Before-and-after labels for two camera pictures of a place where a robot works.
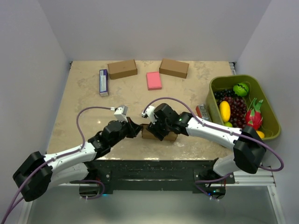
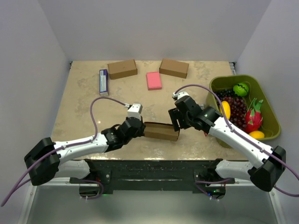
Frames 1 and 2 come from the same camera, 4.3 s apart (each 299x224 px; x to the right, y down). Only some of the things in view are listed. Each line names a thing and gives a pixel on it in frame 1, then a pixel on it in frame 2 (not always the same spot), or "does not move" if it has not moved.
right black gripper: x=154 y=128 to x=175 y=115
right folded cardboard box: x=174 y=67 does not move
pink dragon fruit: x=253 y=117 does not move
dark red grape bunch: x=238 y=111 does not move
